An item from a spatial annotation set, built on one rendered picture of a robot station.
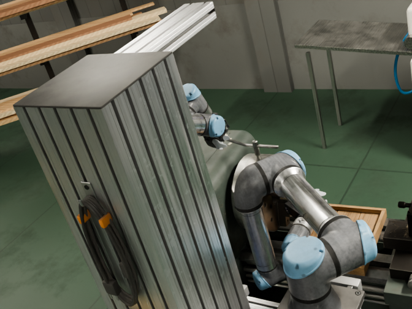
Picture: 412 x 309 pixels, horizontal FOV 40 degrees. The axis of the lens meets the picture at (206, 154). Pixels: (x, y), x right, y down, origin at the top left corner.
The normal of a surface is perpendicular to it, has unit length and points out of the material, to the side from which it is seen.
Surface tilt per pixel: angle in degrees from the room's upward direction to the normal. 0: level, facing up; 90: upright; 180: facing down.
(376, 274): 26
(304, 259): 7
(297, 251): 7
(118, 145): 90
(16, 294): 0
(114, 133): 90
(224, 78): 90
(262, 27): 90
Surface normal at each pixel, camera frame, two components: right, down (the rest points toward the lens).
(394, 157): -0.25, -0.84
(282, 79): -0.49, 0.54
